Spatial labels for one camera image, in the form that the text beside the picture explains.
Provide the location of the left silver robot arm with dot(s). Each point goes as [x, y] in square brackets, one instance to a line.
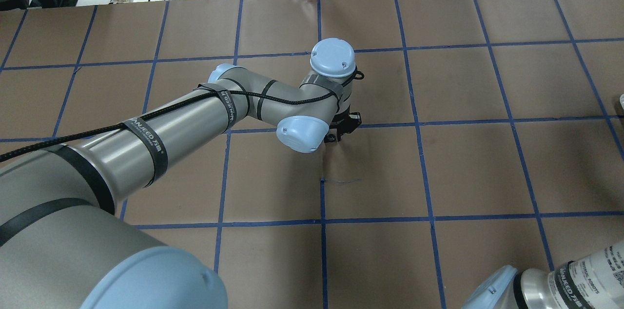
[62, 246]

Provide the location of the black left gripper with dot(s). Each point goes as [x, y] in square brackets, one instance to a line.
[344, 128]

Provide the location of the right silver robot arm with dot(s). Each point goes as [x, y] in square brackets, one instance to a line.
[592, 282]

